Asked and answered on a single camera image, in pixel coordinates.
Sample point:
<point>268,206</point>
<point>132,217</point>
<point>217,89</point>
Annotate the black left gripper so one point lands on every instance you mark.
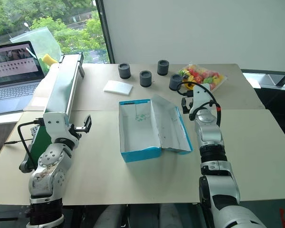
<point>75,133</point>

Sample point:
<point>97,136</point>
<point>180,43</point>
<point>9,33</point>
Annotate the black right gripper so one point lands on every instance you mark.
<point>190,107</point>

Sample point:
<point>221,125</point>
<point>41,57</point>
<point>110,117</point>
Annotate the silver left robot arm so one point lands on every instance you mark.
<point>48,171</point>

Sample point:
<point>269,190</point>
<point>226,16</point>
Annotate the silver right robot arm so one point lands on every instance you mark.
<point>210,137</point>

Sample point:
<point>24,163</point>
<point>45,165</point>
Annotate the green conveyor belt machine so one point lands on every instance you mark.
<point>61,88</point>

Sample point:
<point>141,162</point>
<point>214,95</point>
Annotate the blue white box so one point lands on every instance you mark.
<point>142,133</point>

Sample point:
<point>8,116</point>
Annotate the dark grey cylinder cup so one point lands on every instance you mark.
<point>124,71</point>
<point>175,83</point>
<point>145,79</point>
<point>163,68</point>

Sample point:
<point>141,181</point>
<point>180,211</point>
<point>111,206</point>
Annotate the bag of colourful toys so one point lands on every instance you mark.
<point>204,74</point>

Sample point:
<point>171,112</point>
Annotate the white foam pad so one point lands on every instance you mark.
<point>118,87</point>

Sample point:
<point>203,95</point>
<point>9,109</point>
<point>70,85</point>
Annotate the yellow sponge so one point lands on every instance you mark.
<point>50,59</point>

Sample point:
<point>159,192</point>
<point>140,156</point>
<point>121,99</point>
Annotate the grey open laptop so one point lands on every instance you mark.
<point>13,71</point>

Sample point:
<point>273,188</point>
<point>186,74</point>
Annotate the translucent green plastic bag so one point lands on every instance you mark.
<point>41,40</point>

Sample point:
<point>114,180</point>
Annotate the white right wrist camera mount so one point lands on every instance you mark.
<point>200,96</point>

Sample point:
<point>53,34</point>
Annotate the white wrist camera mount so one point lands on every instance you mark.
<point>54,123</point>
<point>200,96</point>

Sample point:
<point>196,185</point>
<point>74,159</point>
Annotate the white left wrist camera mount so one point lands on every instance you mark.
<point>54,123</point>

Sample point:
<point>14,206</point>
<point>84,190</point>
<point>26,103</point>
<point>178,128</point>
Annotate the dark window frame post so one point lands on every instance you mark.
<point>105,31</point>

